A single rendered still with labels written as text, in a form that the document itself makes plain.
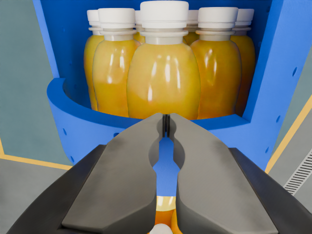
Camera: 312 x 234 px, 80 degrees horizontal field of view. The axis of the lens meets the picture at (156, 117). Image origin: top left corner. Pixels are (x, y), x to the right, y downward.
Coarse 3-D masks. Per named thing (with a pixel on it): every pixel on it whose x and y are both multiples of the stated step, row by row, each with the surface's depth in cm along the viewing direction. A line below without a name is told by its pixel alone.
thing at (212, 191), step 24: (168, 120) 11; (192, 144) 9; (216, 144) 9; (192, 168) 7; (216, 168) 7; (192, 192) 6; (216, 192) 6; (240, 192) 6; (192, 216) 6; (216, 216) 6; (240, 216) 6; (264, 216) 6
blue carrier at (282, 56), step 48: (48, 0) 21; (96, 0) 28; (144, 0) 32; (192, 0) 32; (240, 0) 28; (288, 0) 10; (48, 48) 22; (288, 48) 12; (48, 96) 18; (288, 96) 15; (96, 144) 15; (240, 144) 14
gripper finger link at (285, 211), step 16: (240, 160) 8; (256, 176) 7; (256, 192) 6; (272, 192) 6; (288, 192) 6; (272, 208) 6; (288, 208) 6; (304, 208) 6; (288, 224) 5; (304, 224) 5
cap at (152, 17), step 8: (168, 0) 14; (144, 8) 14; (152, 8) 14; (160, 8) 14; (168, 8) 14; (176, 8) 14; (184, 8) 14; (144, 16) 15; (152, 16) 14; (160, 16) 14; (168, 16) 14; (176, 16) 14; (184, 16) 14; (144, 24) 15; (152, 24) 14; (160, 24) 14; (168, 24) 14; (176, 24) 14; (184, 24) 15
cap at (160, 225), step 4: (156, 224) 32; (160, 224) 32; (164, 224) 32; (156, 228) 31; (160, 228) 31; (164, 228) 31; (168, 228) 31; (152, 232) 31; (156, 232) 31; (160, 232) 31; (164, 232) 31; (168, 232) 31
